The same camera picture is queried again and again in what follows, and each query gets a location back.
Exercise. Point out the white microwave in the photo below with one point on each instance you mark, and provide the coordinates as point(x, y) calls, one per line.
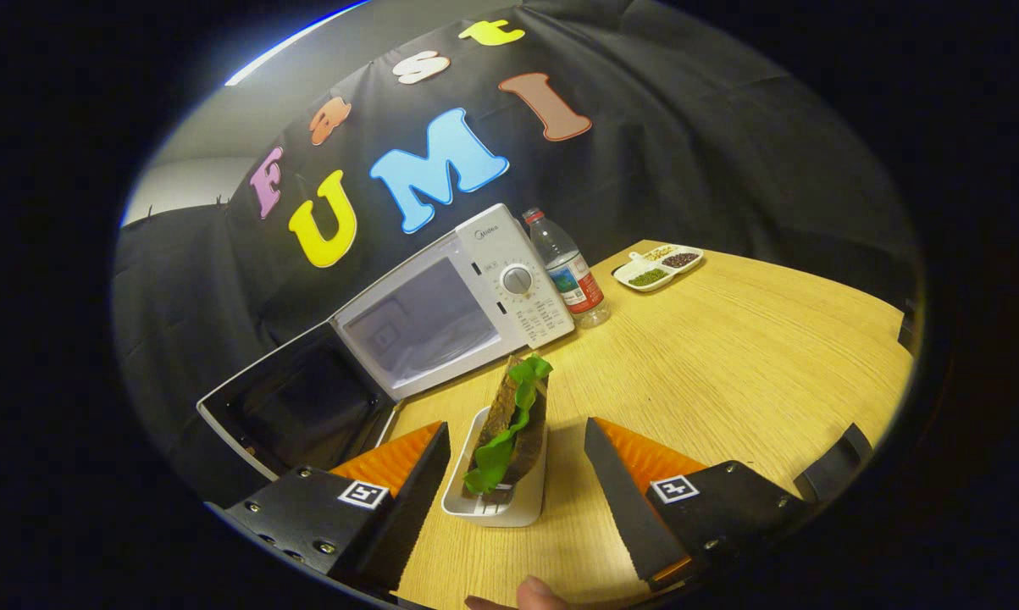
point(526, 280)

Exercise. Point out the black table edge clamp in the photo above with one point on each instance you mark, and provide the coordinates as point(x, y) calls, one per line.
point(831, 466)
point(907, 330)

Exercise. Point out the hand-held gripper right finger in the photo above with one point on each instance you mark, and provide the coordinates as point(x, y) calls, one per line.
point(619, 508)

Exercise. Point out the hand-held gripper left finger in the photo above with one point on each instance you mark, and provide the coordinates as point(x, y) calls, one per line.
point(416, 508)

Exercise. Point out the brown bread lettuce sandwich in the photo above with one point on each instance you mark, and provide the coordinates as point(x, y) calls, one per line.
point(517, 424)

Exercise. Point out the white divided spice dish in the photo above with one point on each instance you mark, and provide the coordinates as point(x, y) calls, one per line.
point(649, 277)

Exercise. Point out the white rectangular food dish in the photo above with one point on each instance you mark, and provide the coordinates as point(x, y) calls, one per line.
point(526, 508)

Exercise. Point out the clear plastic water bottle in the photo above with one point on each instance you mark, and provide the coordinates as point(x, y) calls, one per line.
point(573, 275)

